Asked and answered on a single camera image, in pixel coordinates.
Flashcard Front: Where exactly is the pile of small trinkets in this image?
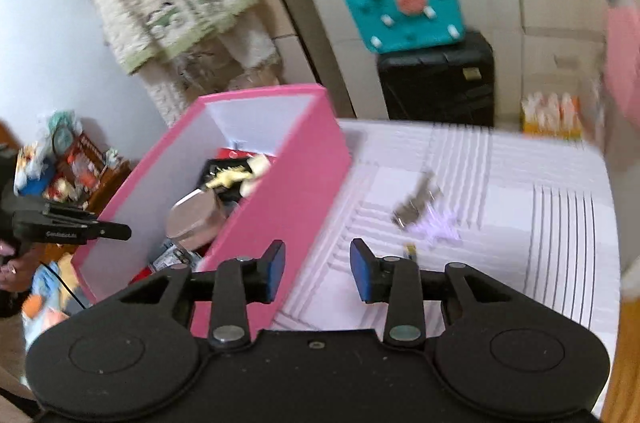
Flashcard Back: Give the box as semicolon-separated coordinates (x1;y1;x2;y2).
12;110;123;204

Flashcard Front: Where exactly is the black cable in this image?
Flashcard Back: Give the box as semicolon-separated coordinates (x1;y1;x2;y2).
47;260;87;307

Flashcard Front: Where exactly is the colourful gift bag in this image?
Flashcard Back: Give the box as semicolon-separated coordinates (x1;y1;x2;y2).
520;92;583;139

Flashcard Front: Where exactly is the black phone case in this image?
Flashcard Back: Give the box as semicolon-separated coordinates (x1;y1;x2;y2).
200;158;251;204

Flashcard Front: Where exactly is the person's left hand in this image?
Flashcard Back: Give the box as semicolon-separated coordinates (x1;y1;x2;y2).
0;239;38;304

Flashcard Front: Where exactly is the beige rounded box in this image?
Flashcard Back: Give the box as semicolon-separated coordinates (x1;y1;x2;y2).
165;188;226;251

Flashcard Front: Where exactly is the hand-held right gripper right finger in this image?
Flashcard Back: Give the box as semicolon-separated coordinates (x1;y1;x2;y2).
350;238;533;349

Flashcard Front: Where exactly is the wooden side cabinet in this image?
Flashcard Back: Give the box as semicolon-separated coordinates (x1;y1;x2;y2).
0;118;133;214

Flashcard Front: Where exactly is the lilac star clip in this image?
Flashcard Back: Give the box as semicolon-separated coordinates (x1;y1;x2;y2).
410;208;461;244

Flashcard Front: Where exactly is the brown paper bag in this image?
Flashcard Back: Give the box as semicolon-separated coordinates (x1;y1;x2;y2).
220;53;281;91

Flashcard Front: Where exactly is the cream claw hair clip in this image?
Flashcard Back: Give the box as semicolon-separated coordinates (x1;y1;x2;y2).
240;154;273;199

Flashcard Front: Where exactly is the pink shopping bag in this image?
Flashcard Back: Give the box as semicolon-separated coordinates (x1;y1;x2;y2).
602;0;640;129

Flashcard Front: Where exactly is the black suitcase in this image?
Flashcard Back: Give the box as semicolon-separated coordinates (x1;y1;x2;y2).
376;30;496;128

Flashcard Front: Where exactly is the tan wooden cabinet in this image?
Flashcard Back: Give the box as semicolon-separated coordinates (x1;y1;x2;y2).
190;0;346;104

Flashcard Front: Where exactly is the pink cardboard box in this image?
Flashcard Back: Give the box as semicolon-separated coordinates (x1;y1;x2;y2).
70;84;353;339

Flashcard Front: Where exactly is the yellow hair clip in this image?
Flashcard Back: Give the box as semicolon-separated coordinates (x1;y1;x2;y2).
205;170;251;190

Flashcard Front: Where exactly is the striped tablecloth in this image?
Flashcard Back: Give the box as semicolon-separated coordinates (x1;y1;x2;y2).
272;118;623;339

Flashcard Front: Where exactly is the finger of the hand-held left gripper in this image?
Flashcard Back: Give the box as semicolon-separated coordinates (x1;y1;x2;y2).
42;200;101;224
15;212;132;246

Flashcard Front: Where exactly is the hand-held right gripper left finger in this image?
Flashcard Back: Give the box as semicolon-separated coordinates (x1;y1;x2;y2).
107;239;287;350

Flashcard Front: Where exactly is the grey pocket router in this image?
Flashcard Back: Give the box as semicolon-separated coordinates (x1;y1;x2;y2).
150;240;203;271

